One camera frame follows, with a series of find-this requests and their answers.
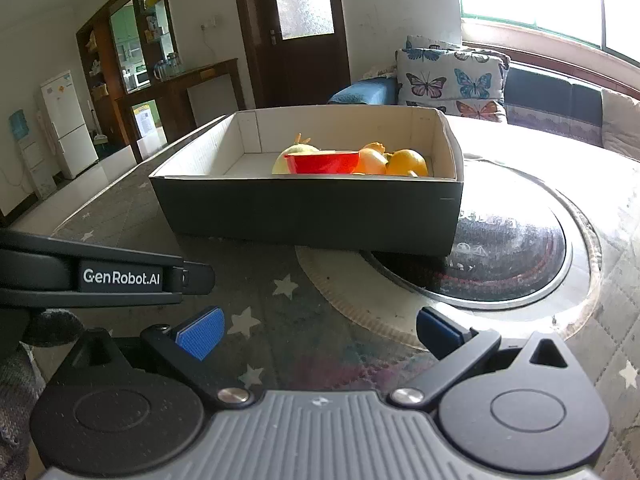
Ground red toy apple half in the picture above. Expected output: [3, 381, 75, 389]
[284, 151, 361, 175]

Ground dark wooden shelf cabinet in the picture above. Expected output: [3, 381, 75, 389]
[75, 0, 181, 151]

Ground small butterfly print pillow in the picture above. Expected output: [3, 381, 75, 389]
[405, 35, 466, 52]

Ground round orange rubber toy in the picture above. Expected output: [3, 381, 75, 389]
[357, 142, 390, 176]

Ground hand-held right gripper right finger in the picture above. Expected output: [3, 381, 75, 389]
[389, 306, 583, 413]

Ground dark blue sofa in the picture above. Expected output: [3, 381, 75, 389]
[327, 62, 640, 161]

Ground round glass turntable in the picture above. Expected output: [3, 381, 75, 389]
[295, 152, 603, 351]

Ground brown wooden sideboard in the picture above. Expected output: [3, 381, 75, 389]
[112, 57, 246, 161]

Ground beige quilted sofa cushion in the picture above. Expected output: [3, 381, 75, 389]
[600, 87, 640, 163]

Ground grey cardboard box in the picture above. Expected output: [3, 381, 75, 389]
[149, 105, 465, 257]

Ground white water dispenser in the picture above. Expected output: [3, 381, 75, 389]
[7, 110, 56, 196]

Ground large orange rubber duck toy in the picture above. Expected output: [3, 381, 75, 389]
[386, 149, 430, 177]

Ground person's left hand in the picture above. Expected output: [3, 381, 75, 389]
[0, 309, 84, 466]

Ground glass pitcher and cups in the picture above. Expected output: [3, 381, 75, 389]
[152, 52, 183, 81]

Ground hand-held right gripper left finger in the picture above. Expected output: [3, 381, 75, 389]
[55, 306, 253, 408]

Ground white refrigerator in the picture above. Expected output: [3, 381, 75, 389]
[40, 71, 99, 181]

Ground large butterfly print pillow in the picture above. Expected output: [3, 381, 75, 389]
[395, 47, 511, 123]

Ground white yellow carton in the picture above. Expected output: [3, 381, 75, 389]
[131, 101, 168, 141]

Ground yellow plush chick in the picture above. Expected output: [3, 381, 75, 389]
[272, 133, 321, 175]

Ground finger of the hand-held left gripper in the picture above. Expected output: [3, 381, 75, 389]
[0, 229, 217, 311]

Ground blue sofa armrest cover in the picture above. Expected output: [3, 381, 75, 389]
[327, 79, 398, 106]

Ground brown wooden door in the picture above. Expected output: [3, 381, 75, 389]
[232, 0, 351, 111]

